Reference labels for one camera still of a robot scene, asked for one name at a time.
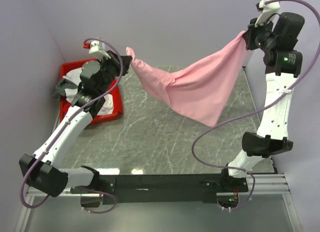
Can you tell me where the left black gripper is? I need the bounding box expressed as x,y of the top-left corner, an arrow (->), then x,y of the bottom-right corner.
96,50 -> 132,95

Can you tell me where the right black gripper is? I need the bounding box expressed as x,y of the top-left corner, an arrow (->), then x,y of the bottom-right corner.
243,15 -> 278,53

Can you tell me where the pink t-shirt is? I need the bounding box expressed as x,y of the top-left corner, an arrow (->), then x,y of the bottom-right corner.
126,32 -> 248,127

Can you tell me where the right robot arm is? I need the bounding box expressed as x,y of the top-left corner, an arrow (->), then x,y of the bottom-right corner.
219,12 -> 305,191

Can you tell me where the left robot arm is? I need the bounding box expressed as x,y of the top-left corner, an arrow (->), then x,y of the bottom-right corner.
19,51 -> 132,197

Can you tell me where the white t-shirt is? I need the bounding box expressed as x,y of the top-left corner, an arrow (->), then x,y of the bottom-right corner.
62,68 -> 114,116

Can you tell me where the red plastic bin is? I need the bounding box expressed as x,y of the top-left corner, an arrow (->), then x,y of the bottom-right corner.
59,59 -> 124,125

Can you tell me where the grey t-shirt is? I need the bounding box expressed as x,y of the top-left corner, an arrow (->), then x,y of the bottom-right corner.
52,78 -> 78,100

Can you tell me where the black base beam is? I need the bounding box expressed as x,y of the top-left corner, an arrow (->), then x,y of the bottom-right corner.
69,173 -> 250,205

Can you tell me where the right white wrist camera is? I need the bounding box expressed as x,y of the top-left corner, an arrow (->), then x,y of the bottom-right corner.
254,0 -> 280,27

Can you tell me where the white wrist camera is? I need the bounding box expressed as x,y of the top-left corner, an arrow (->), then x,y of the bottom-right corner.
254,0 -> 280,27
83,40 -> 111,60

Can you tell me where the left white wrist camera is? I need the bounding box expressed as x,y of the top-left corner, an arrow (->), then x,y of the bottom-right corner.
83,40 -> 111,60

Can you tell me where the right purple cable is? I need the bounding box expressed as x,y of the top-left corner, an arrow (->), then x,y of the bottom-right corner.
191,0 -> 320,211

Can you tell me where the aluminium frame rail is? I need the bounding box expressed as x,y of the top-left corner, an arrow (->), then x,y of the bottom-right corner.
14,116 -> 301,232

